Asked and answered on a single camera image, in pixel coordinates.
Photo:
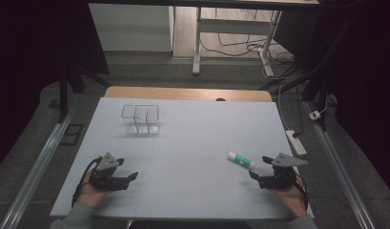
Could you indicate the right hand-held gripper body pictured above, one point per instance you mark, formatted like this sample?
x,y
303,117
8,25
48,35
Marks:
x,y
280,178

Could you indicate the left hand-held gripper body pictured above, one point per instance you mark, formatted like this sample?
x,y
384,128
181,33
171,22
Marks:
x,y
106,183

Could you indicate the white green glue stick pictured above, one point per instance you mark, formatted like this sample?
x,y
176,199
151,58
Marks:
x,y
241,160

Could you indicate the clear plastic divided box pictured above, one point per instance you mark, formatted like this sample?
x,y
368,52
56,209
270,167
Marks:
x,y
141,122

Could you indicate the person's left hand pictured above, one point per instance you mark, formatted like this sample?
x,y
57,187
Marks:
x,y
91,195

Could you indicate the person's right hand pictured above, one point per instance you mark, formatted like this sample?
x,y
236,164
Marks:
x,y
289,198

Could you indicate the white power strip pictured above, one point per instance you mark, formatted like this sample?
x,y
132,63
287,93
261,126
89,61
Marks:
x,y
296,142

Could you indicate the black floor plate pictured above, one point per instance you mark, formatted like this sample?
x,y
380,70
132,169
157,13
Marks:
x,y
71,134

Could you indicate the small white plug adapter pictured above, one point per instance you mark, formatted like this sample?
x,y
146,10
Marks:
x,y
315,115

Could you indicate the white table board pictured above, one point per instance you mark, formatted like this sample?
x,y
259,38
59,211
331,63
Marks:
x,y
195,136

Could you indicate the black tripod stand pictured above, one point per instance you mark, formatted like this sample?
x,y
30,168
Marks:
x,y
319,73
64,92

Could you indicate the dark curtain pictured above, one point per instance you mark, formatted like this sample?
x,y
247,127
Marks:
x,y
27,63
367,79

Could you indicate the white cabinet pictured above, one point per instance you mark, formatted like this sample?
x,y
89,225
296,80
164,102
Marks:
x,y
132,28

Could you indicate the aluminium rail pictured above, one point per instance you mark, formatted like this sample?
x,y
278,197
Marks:
x,y
36,168
338,171

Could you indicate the white desk frame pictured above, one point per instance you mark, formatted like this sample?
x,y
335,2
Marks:
x,y
234,26

